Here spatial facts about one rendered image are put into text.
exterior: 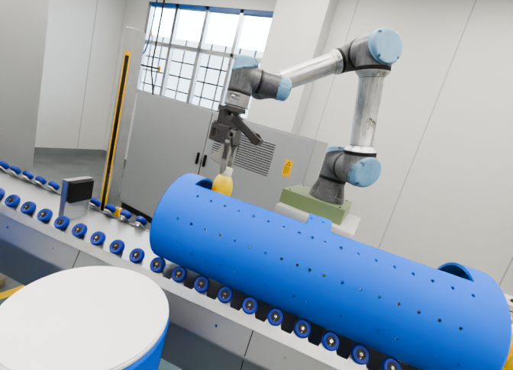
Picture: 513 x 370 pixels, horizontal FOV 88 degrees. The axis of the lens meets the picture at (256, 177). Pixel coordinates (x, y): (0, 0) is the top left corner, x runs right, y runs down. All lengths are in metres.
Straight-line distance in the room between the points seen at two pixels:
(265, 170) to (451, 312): 1.90
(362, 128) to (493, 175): 2.70
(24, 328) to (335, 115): 3.37
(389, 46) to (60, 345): 1.09
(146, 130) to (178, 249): 2.63
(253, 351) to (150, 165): 2.69
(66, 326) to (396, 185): 3.28
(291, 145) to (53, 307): 2.00
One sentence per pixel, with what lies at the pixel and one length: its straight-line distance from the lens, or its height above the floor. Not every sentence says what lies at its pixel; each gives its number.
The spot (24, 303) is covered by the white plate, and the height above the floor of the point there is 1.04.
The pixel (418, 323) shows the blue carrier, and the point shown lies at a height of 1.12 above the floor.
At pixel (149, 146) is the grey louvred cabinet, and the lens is 3.28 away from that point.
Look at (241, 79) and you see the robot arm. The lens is 0.84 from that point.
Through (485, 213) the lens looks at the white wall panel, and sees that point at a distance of 3.64.
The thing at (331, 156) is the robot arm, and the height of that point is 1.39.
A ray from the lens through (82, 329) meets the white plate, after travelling 0.59.
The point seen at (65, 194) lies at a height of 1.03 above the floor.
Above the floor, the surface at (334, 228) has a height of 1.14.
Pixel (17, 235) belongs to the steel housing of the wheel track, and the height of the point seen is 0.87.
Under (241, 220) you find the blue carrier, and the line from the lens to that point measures 0.71.
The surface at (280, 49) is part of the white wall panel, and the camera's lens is 3.65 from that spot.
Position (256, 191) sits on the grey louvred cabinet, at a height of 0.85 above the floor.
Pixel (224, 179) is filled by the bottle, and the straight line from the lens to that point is 0.86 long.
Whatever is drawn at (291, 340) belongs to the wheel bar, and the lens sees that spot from 0.82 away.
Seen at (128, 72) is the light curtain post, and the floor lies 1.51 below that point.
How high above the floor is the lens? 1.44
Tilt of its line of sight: 11 degrees down
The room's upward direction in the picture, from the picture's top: 16 degrees clockwise
